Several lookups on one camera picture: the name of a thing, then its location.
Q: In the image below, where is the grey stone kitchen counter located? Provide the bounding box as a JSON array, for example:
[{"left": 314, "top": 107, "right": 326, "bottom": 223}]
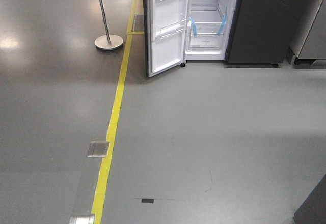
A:
[{"left": 293, "top": 176, "right": 326, "bottom": 223}]

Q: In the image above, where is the metal floor socket plate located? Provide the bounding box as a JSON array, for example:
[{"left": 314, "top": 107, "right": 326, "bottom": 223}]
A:
[
  {"left": 87, "top": 141, "right": 110, "bottom": 158},
  {"left": 68, "top": 214, "right": 95, "bottom": 224}
]

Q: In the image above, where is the stainless steel appliance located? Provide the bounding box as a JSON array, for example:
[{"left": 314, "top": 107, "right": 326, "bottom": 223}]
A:
[{"left": 286, "top": 0, "right": 325, "bottom": 68}]

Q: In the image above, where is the white open fridge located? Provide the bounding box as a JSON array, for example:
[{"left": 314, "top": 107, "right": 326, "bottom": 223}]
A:
[{"left": 185, "top": 0, "right": 309, "bottom": 66}]

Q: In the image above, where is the metal stand with round base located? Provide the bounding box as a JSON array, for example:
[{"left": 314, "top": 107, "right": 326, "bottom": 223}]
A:
[{"left": 95, "top": 0, "right": 123, "bottom": 51}]

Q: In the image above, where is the fridge door with shelves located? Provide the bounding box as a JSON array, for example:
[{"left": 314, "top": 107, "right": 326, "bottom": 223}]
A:
[{"left": 143, "top": 0, "right": 190, "bottom": 78}]

